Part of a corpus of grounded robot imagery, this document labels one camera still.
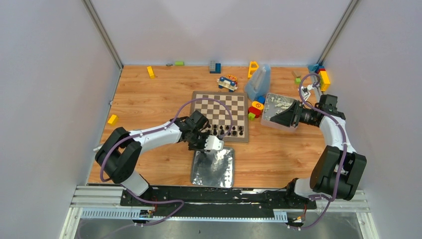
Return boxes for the translucent blue plastic container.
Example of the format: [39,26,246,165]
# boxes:
[244,64,271,101]

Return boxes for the wooden brown block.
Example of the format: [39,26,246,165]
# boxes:
[292,70,301,79]

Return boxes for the wooden chessboard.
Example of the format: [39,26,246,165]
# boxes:
[191,91,249,142]

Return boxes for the blue grey block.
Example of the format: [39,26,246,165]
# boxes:
[209,60,221,74]

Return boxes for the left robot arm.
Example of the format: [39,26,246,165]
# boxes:
[95,111,222,206]

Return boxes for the red yellow blue block toy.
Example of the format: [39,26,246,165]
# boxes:
[247,96,265,120]

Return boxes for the colourful toy car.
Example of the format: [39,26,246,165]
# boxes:
[217,75,238,92]

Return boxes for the yellow triangular frame toy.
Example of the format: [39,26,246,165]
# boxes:
[247,61,259,79]

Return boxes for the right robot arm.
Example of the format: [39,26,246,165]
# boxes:
[270,95,367,208]

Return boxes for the silver tray black pieces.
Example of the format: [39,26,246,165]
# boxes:
[190,147,235,188]

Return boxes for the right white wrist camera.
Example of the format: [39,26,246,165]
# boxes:
[299,85,313,102]

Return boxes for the yellow block far left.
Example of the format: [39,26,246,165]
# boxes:
[146,66,156,79]

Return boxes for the purple cable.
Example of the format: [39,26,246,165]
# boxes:
[99,97,234,228]
[287,72,349,231]

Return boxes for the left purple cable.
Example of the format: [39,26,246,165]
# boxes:
[99,97,234,228]

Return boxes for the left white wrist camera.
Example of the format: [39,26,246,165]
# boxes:
[204,135,224,151]

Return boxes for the silver tray white pieces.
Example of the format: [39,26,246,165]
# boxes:
[261,93,296,132]

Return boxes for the yellow block left edge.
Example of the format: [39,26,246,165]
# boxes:
[107,114,119,125]

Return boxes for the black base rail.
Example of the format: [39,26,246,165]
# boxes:
[117,186,318,222]

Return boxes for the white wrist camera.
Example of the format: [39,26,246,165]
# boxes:
[299,85,313,102]
[204,135,224,151]

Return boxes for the yellow red blue brick stack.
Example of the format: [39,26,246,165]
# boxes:
[308,64,331,92]

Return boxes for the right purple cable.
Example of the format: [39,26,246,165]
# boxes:
[287,72,349,231]

